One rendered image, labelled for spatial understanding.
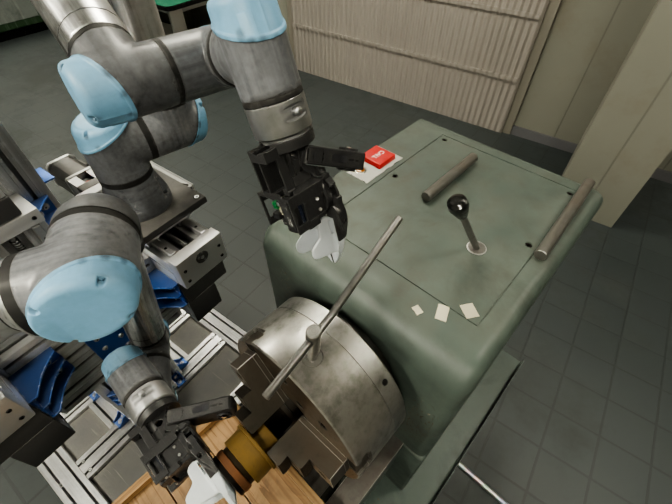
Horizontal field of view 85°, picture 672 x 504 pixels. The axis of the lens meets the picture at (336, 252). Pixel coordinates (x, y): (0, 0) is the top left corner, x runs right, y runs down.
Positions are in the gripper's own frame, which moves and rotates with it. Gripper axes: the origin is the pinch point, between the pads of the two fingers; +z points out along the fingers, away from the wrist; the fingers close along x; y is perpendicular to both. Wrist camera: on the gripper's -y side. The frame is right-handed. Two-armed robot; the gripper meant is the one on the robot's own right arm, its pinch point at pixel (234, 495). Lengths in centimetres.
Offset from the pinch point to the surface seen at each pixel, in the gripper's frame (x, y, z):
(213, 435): -19.8, -2.2, -18.1
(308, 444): 2.7, -12.6, 3.6
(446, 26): -37, -314, -155
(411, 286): 16.8, -39.8, 1.5
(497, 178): 16, -78, -3
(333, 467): 3.6, -13.0, 8.9
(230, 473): 3.1, -1.5, -2.0
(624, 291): -110, -211, 51
